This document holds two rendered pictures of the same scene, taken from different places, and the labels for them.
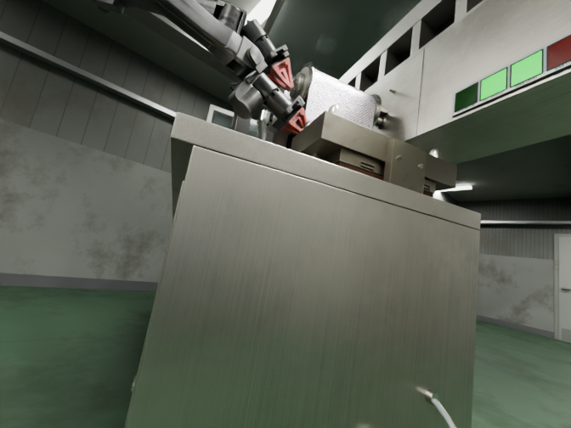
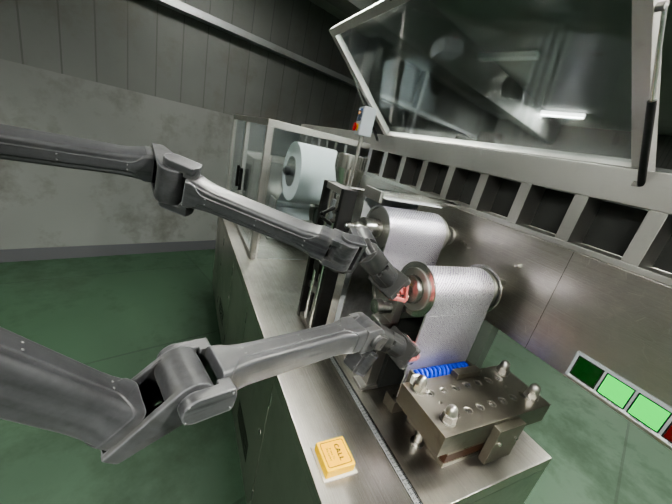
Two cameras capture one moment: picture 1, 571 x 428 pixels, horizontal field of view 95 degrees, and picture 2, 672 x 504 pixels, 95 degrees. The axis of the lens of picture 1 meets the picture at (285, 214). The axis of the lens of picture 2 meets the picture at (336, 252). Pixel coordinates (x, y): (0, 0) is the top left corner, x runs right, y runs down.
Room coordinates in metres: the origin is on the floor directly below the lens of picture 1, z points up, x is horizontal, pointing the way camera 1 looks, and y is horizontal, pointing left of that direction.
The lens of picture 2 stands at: (0.01, 0.34, 1.56)
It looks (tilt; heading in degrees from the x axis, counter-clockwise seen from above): 19 degrees down; 353
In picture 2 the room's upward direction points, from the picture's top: 13 degrees clockwise
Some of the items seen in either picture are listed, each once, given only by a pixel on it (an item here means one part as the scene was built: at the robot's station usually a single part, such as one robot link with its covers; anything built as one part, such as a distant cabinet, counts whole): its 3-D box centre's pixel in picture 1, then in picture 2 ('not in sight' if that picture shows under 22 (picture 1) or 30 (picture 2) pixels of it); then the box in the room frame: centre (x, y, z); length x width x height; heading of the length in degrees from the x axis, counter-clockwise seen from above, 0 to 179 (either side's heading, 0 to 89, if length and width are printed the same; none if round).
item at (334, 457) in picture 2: not in sight; (334, 456); (0.50, 0.17, 0.91); 0.07 x 0.07 x 0.02; 22
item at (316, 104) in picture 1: (338, 134); (446, 342); (0.73, -0.12, 1.11); 0.23 x 0.01 x 0.18; 112
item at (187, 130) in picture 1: (229, 222); (297, 265); (1.63, 0.33, 0.88); 2.52 x 0.66 x 0.04; 22
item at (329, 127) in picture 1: (373, 162); (474, 402); (0.63, -0.20, 1.00); 0.40 x 0.16 x 0.06; 112
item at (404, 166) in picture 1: (406, 168); (502, 441); (0.55, -0.25, 0.96); 0.10 x 0.03 x 0.11; 112
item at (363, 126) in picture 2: not in sight; (363, 121); (1.26, 0.20, 1.66); 0.07 x 0.07 x 0.10; 9
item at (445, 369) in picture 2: not in sight; (442, 371); (0.71, -0.13, 1.03); 0.21 x 0.04 x 0.03; 112
